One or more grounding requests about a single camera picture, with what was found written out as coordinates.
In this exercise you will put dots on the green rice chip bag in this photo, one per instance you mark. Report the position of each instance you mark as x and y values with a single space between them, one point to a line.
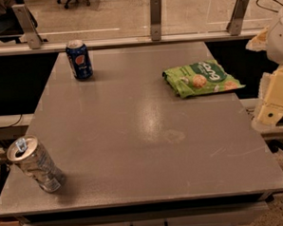
200 78

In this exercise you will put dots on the silver open drink can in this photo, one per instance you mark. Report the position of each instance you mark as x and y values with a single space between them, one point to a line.
33 159

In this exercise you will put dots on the blue Pepsi can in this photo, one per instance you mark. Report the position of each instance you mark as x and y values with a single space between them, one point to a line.
79 60

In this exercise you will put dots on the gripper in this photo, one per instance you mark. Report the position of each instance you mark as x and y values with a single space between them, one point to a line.
280 41

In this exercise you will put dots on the middle metal bracket post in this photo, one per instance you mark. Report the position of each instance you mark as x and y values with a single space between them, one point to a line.
155 19

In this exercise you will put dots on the left metal bracket post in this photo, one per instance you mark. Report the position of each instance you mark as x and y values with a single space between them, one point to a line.
26 23

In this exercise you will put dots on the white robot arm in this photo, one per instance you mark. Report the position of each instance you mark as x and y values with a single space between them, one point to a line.
270 39

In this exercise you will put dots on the metal bracket post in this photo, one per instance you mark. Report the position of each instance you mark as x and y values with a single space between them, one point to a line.
26 23
234 26
155 19

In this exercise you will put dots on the clear acrylic barrier panel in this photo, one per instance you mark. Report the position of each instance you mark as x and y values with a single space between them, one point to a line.
108 19

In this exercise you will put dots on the right metal bracket post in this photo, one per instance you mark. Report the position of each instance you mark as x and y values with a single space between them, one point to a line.
234 26

